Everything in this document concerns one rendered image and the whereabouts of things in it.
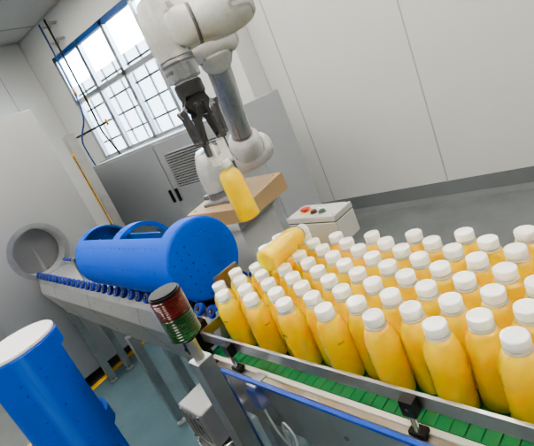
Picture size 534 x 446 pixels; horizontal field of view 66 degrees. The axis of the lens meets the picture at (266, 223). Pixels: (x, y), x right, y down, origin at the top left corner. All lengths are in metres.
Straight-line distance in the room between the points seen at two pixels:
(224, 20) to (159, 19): 0.15
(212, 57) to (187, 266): 0.80
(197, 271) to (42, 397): 0.74
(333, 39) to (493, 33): 1.24
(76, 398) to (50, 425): 0.11
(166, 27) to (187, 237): 0.62
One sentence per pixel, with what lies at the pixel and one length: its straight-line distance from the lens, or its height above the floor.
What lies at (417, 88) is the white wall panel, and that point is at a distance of 3.81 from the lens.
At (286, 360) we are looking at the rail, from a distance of 0.96.
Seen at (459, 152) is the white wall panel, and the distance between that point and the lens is 3.90.
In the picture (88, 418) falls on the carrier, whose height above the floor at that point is 0.67.
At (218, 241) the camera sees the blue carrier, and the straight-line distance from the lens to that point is 1.42.
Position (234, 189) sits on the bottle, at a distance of 1.15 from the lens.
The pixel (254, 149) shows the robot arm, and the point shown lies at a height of 1.27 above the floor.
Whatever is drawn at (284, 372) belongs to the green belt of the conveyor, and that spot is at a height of 0.90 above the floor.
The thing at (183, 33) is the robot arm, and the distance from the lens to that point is 1.12.
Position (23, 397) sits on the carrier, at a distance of 1.78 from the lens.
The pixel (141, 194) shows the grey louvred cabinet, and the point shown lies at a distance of 4.19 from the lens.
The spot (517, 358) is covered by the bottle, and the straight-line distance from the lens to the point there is 0.70.
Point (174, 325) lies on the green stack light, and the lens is 0.80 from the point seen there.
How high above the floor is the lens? 1.53
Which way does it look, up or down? 17 degrees down
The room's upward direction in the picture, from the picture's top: 24 degrees counter-clockwise
